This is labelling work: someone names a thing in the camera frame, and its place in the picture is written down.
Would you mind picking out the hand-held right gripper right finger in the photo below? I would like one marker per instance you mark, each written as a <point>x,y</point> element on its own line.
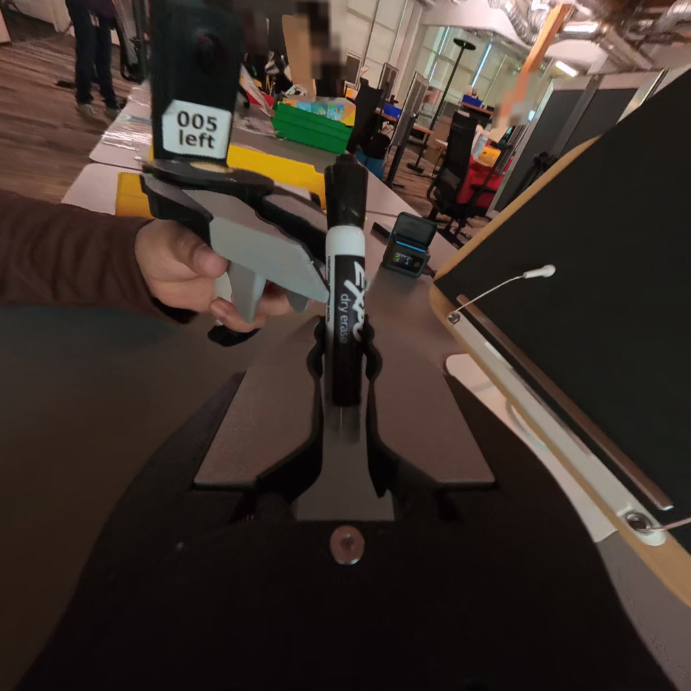
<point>426,432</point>

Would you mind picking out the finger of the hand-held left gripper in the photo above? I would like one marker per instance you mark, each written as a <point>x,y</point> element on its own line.
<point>270,253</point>
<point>302,216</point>

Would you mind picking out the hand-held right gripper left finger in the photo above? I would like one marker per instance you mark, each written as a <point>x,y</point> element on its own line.
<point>259,432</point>

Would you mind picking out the black dry erase marker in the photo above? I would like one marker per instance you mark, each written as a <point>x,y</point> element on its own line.
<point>345,280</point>

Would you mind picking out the person's left forearm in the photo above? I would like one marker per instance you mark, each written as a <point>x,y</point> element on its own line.
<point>65,248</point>

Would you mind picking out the person's left hand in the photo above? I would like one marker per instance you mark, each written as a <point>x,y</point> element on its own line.
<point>173,259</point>

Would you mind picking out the yellow box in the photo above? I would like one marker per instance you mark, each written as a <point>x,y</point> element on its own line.
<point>270,162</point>

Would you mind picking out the green plastic bin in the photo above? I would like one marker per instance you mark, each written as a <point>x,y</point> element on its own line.
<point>307,127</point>

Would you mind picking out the brown cardboard sheet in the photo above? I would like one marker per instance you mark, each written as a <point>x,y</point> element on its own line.
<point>297,48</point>

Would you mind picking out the small black screen device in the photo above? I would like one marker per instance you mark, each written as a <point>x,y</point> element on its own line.
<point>410,237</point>

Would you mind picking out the black office chair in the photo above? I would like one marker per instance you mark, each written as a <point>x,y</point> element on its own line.
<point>459,162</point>
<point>370,119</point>

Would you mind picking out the red container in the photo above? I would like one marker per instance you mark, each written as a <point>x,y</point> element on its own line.
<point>486,183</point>

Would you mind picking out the black floor lamp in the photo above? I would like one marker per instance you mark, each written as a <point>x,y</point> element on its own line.
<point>464,44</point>

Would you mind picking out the black board with wooden frame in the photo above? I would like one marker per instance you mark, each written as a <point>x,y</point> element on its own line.
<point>594,270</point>

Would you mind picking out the grey partition wall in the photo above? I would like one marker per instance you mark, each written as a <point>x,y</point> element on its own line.
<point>583,124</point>

